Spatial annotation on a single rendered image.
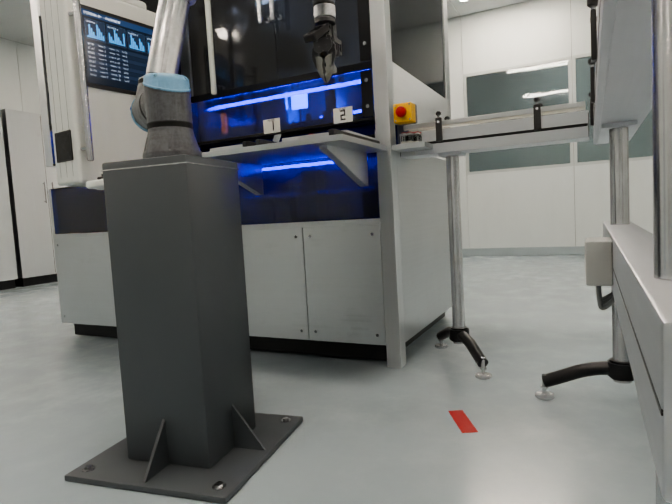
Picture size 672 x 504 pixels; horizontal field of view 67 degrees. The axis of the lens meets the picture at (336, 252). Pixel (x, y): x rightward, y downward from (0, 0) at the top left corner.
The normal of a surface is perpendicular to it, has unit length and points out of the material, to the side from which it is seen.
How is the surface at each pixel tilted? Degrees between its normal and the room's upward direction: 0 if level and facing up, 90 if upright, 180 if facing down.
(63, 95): 90
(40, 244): 90
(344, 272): 90
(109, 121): 90
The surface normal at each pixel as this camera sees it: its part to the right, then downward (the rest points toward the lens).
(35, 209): 0.89, -0.02
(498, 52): -0.44, 0.09
